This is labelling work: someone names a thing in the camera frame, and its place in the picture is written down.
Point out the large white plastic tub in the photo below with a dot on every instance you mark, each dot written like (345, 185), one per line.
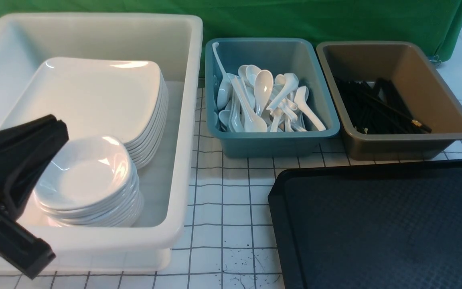
(172, 41)

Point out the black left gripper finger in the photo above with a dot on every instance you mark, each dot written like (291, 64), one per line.
(45, 136)
(14, 165)

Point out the white square rice plate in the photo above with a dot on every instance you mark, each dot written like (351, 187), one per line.
(93, 97)

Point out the stack of white plates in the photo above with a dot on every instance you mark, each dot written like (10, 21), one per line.
(143, 147)

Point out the brown plastic bin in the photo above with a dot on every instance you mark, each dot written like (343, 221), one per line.
(421, 87)

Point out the pile of black chopsticks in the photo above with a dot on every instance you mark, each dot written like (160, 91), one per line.
(378, 108)

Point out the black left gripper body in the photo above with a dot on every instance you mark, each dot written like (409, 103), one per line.
(19, 247)

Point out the stack of white bowls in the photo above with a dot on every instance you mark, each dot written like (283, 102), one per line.
(91, 182)

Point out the green cloth backdrop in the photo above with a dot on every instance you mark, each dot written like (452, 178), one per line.
(433, 25)

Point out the teal plastic bin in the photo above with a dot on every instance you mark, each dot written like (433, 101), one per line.
(278, 55)

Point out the black serving tray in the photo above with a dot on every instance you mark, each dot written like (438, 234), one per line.
(387, 226)

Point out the pile of white spoons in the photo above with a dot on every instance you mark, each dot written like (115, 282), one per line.
(253, 100)

